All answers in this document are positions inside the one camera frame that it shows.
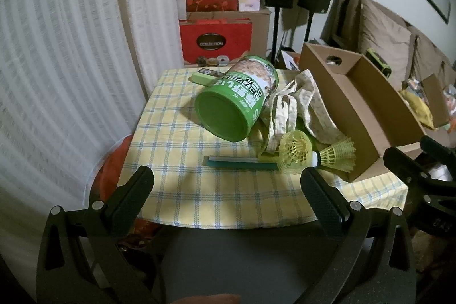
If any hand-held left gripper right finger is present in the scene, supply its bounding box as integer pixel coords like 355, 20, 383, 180
292, 167, 417, 304

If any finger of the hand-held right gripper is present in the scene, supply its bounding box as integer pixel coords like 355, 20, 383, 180
383, 146, 447, 188
420, 135, 456, 169

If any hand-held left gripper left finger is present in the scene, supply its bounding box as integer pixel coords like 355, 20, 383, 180
36, 165, 161, 304

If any yellow plastic shuttlecock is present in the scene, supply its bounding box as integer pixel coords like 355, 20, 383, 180
308, 136, 357, 173
278, 131, 315, 175

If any light green card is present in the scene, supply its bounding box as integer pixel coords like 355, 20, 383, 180
258, 151, 283, 165

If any dark green notebook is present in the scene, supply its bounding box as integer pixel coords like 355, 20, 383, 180
203, 155, 280, 172

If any floral cloth bag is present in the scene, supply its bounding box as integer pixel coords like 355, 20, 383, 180
262, 69, 351, 155

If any long cardboard box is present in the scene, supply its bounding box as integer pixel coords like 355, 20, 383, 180
298, 42, 428, 183

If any green cylindrical can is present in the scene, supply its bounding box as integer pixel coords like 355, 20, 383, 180
195, 55, 279, 142

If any green transparent calendar box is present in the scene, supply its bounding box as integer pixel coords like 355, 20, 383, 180
189, 67, 229, 86

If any person's left hand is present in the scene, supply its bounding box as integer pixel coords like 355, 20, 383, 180
170, 284, 243, 304

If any yellow bag on sofa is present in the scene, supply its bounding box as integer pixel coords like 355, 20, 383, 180
399, 88, 435, 130

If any small cardboard box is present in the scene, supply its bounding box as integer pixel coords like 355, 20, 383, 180
420, 73, 451, 128

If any yellow checkered tablecloth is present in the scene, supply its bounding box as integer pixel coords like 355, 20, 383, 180
123, 67, 408, 230

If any green black device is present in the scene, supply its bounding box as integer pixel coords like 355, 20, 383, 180
367, 48, 392, 77

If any large beige cushion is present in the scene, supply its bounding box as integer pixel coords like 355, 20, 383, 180
358, 0, 416, 77

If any white sheer curtain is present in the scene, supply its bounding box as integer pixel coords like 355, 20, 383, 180
0, 0, 148, 255

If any brown sofa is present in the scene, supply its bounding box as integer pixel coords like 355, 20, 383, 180
321, 0, 456, 148

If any black speaker stand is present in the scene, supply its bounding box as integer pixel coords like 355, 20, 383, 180
304, 12, 316, 44
271, 7, 283, 64

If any large cardboard box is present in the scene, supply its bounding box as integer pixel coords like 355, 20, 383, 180
180, 7, 272, 59

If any cream thick curtain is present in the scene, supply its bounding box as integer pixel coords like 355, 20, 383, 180
113, 0, 188, 101

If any red carton with handle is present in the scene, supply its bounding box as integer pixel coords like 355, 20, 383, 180
179, 18, 253, 65

